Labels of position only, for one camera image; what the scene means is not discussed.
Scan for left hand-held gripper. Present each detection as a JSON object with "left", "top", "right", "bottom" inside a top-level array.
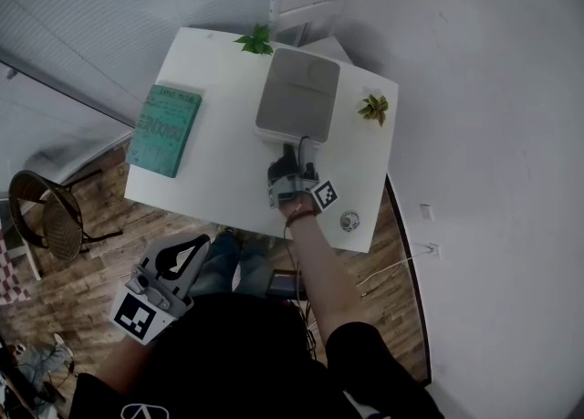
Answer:
[{"left": 108, "top": 234, "right": 212, "bottom": 346}]

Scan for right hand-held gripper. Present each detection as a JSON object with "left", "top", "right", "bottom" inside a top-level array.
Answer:
[{"left": 266, "top": 136, "right": 341, "bottom": 214}]

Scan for white lidded box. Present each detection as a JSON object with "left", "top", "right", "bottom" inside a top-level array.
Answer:
[{"left": 253, "top": 46, "right": 342, "bottom": 147}]

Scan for person's left forearm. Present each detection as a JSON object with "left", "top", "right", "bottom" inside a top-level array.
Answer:
[{"left": 98, "top": 334, "right": 156, "bottom": 395}]

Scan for person's right forearm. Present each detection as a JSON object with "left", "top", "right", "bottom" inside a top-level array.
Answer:
[{"left": 277, "top": 197, "right": 361, "bottom": 354}]

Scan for blue jeans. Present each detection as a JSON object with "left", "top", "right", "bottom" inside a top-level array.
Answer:
[{"left": 189, "top": 232, "right": 275, "bottom": 298}]

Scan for small round glass object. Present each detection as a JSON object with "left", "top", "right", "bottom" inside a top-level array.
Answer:
[{"left": 339, "top": 209, "right": 361, "bottom": 234}]

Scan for small yellow-green succulent plant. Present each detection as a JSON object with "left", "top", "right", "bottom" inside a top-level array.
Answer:
[{"left": 357, "top": 93, "right": 391, "bottom": 129}]

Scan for black floor device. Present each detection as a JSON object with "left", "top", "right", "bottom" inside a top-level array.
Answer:
[{"left": 264, "top": 268, "right": 306, "bottom": 299}]

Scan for black printed t-shirt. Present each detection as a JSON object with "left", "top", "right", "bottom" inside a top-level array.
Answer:
[{"left": 68, "top": 291, "right": 446, "bottom": 419}]

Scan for brown wicker chair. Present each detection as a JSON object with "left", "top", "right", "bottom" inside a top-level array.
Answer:
[{"left": 7, "top": 169, "right": 124, "bottom": 266}]

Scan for green leafy plant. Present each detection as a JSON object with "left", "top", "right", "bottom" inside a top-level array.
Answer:
[{"left": 232, "top": 23, "right": 276, "bottom": 57}]

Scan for green book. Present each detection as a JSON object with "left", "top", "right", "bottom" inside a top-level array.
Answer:
[{"left": 125, "top": 83, "right": 203, "bottom": 180}]

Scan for red white checkered cloth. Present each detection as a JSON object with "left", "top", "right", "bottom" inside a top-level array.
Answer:
[{"left": 0, "top": 225, "right": 31, "bottom": 304}]

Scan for red-brown bracelet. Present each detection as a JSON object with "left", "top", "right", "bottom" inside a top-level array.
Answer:
[{"left": 286, "top": 204, "right": 320, "bottom": 226}]

